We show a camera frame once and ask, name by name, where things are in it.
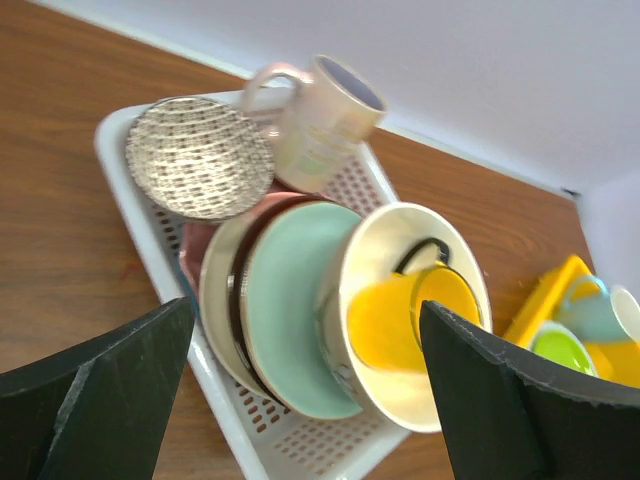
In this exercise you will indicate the pink polka dot plate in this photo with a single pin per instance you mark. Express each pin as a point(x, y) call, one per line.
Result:
point(197, 236)

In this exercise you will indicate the yellow plastic tray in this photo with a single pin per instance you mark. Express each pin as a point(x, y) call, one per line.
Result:
point(616, 362)

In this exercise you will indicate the green white bowl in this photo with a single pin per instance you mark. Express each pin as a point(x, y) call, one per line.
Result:
point(558, 344)

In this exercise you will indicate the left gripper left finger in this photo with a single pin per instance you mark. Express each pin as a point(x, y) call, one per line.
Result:
point(99, 409)

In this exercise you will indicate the dark bottom plate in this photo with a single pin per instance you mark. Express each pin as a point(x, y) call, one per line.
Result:
point(281, 202)

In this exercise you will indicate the cream pink floral plate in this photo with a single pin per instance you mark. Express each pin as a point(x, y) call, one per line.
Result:
point(214, 304)

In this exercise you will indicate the light blue mug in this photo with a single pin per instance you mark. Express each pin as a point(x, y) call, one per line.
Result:
point(598, 314)

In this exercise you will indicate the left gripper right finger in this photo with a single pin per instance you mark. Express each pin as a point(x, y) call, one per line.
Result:
point(507, 413)

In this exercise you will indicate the yellow mug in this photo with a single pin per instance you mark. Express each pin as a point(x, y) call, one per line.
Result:
point(383, 320)

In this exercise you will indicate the white plastic basket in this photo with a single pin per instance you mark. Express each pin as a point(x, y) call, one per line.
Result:
point(267, 441)

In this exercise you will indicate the pink beige mug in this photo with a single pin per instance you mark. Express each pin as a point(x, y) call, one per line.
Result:
point(331, 112)

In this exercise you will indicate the woven coaster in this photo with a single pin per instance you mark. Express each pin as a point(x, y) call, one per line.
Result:
point(198, 158)

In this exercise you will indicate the white ceramic bowl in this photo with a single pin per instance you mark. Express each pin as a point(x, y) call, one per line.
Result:
point(371, 252)

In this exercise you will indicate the pale green bottom plate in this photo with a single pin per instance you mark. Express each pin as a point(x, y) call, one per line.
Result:
point(277, 303)

